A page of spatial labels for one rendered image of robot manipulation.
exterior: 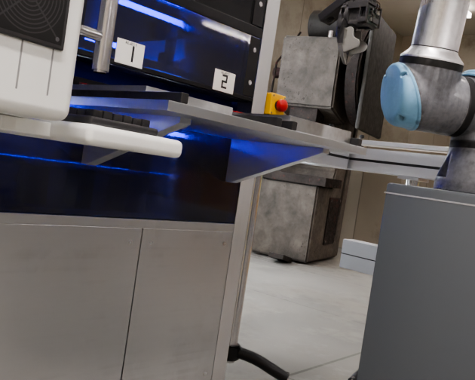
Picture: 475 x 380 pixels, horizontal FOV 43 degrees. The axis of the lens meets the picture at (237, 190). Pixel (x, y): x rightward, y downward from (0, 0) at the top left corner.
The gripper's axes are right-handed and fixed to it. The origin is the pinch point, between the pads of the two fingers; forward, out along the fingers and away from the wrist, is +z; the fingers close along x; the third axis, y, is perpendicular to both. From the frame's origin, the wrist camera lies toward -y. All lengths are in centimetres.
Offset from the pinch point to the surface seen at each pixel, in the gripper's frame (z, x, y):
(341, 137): 20.1, 1.6, 1.9
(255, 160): 29.0, -0.5, -24.9
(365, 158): 20, 82, -40
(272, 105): 10.2, 15.2, -35.1
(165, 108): 23, -59, 4
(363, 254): 59, 85, -35
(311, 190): 40, 313, -233
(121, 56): 9, -44, -36
